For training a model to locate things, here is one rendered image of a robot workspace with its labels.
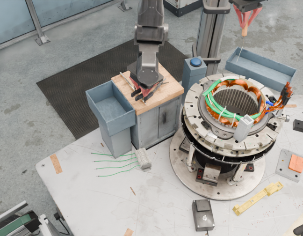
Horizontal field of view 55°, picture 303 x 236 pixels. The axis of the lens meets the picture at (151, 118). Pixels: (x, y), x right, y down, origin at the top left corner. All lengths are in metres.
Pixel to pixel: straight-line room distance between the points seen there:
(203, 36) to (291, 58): 1.87
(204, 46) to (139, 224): 0.81
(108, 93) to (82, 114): 1.26
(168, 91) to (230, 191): 0.44
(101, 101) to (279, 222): 0.79
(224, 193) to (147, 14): 0.72
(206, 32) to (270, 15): 2.36
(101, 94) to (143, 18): 0.46
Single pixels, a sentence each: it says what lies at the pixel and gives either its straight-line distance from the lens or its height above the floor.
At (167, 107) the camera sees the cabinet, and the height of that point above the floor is 0.99.
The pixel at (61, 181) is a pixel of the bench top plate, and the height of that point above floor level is 0.78.
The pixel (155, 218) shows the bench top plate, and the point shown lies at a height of 0.78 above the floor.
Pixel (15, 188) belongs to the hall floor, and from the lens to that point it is 2.19.
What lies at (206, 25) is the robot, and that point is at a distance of 1.30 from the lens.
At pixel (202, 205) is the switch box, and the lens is 1.07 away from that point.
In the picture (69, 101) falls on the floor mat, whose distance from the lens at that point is 2.49.
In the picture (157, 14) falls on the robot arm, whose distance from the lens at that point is 0.71.
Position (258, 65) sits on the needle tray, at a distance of 1.27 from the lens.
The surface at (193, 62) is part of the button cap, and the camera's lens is 1.19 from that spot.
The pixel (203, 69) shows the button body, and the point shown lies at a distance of 1.20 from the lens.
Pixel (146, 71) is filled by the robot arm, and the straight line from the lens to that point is 0.74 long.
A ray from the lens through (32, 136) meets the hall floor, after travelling 2.38.
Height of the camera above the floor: 1.82
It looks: 52 degrees down
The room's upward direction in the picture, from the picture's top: 1 degrees clockwise
